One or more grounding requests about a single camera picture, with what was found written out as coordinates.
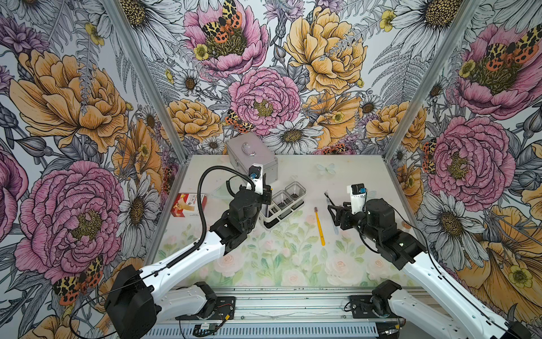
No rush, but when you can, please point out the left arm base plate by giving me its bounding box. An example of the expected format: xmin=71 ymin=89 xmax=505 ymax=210
xmin=175 ymin=295 xmax=237 ymax=321

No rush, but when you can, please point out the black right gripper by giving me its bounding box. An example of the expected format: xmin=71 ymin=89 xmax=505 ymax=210
xmin=327 ymin=203 xmax=382 ymax=244

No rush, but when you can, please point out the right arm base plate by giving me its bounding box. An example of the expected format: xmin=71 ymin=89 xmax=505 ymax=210
xmin=344 ymin=295 xmax=391 ymax=319

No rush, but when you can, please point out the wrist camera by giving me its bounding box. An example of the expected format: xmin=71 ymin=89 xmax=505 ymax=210
xmin=347 ymin=183 xmax=367 ymax=214
xmin=248 ymin=164 xmax=264 ymax=195

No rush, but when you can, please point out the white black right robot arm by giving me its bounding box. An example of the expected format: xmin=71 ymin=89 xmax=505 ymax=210
xmin=327 ymin=199 xmax=532 ymax=338

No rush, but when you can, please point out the silver aluminium first aid case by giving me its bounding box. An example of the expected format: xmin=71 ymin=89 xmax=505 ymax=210
xmin=226 ymin=132 xmax=278 ymax=184

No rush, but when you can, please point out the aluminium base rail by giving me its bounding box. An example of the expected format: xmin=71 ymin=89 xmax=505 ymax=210
xmin=105 ymin=286 xmax=429 ymax=339

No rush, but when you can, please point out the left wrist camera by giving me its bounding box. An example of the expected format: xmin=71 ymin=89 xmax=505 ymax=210
xmin=248 ymin=164 xmax=264 ymax=195

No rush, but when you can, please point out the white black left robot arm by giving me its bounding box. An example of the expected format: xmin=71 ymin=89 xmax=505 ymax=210
xmin=104 ymin=184 xmax=272 ymax=338

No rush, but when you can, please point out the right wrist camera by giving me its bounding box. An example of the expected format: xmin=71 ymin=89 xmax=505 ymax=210
xmin=347 ymin=183 xmax=367 ymax=214

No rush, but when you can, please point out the black toothbrush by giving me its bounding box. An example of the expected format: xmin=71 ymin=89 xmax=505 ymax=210
xmin=324 ymin=192 xmax=334 ymax=207

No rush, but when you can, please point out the aluminium frame post right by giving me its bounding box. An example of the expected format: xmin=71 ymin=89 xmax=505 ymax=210
xmin=384 ymin=0 xmax=482 ymax=162

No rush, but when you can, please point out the white clear toothbrush holder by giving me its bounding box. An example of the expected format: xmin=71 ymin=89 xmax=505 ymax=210
xmin=258 ymin=182 xmax=307 ymax=230

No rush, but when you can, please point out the yellow toothbrush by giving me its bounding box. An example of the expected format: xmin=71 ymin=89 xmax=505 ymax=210
xmin=314 ymin=207 xmax=326 ymax=247

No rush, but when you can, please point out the red bandage box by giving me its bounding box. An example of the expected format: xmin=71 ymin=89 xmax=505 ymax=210
xmin=170 ymin=193 xmax=200 ymax=218

